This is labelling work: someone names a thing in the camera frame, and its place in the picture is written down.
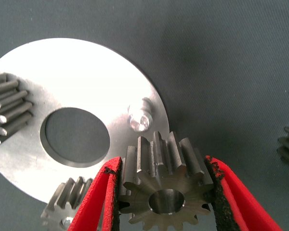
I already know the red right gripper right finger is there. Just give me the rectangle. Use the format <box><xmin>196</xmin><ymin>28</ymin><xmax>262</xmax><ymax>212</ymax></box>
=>
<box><xmin>204</xmin><ymin>155</ymin><xmax>284</xmax><ymax>231</ymax></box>

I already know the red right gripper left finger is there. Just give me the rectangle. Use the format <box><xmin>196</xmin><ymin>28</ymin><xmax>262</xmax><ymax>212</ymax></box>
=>
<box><xmin>67</xmin><ymin>156</ymin><xmax>123</xmax><ymax>231</ymax></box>

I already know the dark steel gear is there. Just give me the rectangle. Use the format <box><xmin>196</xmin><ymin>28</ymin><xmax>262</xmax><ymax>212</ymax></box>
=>
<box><xmin>118</xmin><ymin>131</ymin><xmax>215</xmax><ymax>231</ymax></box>

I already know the small silver steel gear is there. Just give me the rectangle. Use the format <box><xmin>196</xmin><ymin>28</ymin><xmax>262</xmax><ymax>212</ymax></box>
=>
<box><xmin>40</xmin><ymin>176</ymin><xmax>95</xmax><ymax>231</ymax></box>
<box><xmin>0</xmin><ymin>71</ymin><xmax>35</xmax><ymax>146</ymax></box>

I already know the round metal plate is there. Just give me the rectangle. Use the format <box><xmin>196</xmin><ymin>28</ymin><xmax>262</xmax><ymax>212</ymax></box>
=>
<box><xmin>0</xmin><ymin>38</ymin><xmax>170</xmax><ymax>205</ymax></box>

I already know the dark grey table cloth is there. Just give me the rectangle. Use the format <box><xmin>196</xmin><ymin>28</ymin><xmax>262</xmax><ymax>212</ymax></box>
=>
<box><xmin>0</xmin><ymin>0</ymin><xmax>289</xmax><ymax>231</ymax></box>

